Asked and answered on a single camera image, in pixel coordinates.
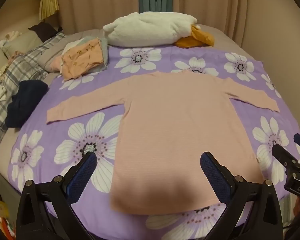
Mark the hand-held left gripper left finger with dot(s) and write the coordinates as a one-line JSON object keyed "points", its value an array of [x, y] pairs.
{"points": [[85, 167]]}

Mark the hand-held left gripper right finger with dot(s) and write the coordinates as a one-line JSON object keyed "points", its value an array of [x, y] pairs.
{"points": [[212, 172]]}

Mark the pink long-sleeve shirt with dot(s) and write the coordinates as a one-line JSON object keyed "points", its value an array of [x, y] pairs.
{"points": [[175, 130]]}

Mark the navy garment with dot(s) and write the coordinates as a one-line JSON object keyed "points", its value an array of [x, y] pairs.
{"points": [[26, 102]]}

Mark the peach printed folded garment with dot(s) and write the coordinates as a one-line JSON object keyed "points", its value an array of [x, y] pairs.
{"points": [[81, 57]]}

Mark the plaid quilt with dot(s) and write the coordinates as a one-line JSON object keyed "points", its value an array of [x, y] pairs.
{"points": [[27, 62]]}

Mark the grey folded cloth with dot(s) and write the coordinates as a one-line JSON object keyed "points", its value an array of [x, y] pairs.
{"points": [[105, 47]]}

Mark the purple floral blanket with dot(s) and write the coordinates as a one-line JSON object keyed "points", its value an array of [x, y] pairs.
{"points": [[145, 57]]}

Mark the orange plush cloth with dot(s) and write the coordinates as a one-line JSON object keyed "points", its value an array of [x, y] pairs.
{"points": [[197, 38]]}

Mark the grey pillow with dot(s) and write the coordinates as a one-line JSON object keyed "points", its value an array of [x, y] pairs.
{"points": [[22, 43]]}

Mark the dark brown cloth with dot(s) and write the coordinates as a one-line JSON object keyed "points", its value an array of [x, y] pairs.
{"points": [[45, 31]]}

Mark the white plush pillow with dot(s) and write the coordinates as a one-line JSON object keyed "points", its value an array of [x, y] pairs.
{"points": [[150, 30]]}

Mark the beige curtain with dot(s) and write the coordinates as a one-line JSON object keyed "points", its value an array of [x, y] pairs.
{"points": [[95, 2]]}

